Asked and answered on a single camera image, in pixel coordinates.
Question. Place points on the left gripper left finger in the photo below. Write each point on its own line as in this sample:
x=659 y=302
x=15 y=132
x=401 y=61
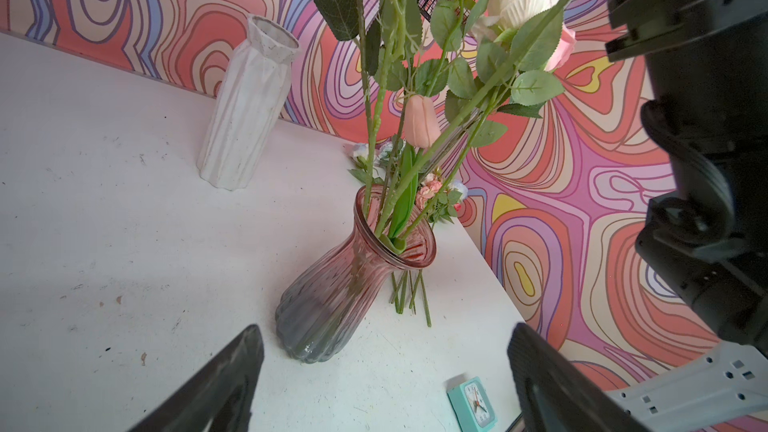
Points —
x=219 y=396

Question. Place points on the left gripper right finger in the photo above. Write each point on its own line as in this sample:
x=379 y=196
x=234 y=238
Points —
x=553 y=395

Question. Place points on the pink grey glass vase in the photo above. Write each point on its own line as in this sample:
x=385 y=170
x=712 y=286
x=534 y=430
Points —
x=321 y=310

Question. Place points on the peach tulip bud stem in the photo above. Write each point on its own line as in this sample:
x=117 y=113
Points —
x=421 y=129

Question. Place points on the light pink rose stem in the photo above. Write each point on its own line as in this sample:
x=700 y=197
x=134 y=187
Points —
x=476 y=126

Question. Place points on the cream white rose stem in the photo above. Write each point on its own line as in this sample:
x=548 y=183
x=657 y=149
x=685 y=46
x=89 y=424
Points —
x=456 y=58

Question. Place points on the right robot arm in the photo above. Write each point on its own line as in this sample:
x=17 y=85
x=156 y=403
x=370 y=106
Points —
x=707 y=240

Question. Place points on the bunch of artificial flowers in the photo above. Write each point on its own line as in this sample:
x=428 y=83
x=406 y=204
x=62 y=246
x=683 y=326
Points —
x=420 y=222

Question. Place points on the white ribbed ceramic vase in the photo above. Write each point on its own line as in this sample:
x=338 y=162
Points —
x=249 y=102

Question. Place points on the mint green small clock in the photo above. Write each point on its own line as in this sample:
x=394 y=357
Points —
x=472 y=407

